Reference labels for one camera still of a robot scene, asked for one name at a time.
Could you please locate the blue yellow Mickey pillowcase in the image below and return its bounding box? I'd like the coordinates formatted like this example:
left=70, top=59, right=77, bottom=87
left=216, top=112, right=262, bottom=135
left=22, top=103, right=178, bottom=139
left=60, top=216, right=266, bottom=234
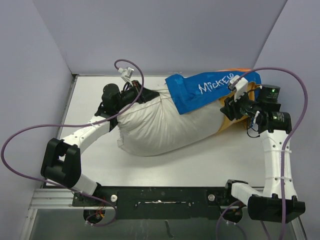
left=161, top=68, right=247, bottom=139

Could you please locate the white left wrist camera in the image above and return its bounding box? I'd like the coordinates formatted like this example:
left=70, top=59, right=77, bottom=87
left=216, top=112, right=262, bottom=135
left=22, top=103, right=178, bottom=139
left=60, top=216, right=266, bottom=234
left=117, top=67, right=134, bottom=85

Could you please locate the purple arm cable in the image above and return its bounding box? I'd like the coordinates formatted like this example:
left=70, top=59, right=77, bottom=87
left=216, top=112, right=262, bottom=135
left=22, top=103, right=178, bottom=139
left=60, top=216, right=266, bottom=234
left=0, top=58, right=145, bottom=228
left=215, top=66, right=309, bottom=240

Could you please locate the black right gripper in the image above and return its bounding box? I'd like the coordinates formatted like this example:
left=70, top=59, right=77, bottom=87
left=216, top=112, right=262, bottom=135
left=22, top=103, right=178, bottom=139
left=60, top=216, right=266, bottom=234
left=220, top=87, right=262, bottom=120

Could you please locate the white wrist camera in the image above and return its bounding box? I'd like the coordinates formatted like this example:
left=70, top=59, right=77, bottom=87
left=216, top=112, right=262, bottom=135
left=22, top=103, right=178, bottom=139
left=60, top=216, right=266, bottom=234
left=117, top=67, right=134, bottom=85
left=228, top=75, right=249, bottom=102

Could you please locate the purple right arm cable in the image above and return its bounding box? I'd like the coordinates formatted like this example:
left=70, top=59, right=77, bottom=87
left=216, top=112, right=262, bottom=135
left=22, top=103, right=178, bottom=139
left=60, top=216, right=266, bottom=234
left=215, top=66, right=309, bottom=240

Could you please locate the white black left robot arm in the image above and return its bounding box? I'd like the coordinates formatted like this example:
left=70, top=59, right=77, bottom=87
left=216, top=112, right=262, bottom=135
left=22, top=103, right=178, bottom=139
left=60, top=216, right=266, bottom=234
left=40, top=80, right=160, bottom=206

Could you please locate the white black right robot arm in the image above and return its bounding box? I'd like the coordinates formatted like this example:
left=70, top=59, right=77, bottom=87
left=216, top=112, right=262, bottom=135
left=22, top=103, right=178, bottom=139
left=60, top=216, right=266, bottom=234
left=221, top=85, right=306, bottom=224

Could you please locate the white pillow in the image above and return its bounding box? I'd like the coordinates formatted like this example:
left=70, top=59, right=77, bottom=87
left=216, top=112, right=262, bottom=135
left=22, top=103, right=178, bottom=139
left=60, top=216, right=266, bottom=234
left=117, top=89, right=224, bottom=157

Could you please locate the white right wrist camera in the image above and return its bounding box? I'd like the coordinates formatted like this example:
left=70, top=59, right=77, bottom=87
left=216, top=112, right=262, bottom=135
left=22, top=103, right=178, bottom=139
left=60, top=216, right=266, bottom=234
left=228, top=75, right=249, bottom=102

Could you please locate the aluminium frame rail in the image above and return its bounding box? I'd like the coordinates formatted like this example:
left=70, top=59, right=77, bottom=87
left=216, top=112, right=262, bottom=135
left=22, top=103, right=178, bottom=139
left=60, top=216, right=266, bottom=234
left=19, top=188, right=307, bottom=240

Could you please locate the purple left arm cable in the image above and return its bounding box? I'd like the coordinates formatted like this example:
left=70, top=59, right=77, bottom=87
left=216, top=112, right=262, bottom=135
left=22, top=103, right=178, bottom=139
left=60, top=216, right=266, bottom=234
left=0, top=58, right=145, bottom=228

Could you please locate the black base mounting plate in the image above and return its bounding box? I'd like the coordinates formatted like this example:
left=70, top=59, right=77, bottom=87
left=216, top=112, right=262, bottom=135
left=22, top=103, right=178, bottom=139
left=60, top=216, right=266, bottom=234
left=71, top=183, right=253, bottom=225

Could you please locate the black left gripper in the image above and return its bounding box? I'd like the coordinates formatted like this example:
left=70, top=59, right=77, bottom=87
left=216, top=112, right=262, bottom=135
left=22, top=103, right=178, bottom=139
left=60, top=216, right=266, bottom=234
left=114, top=80, right=159, bottom=111

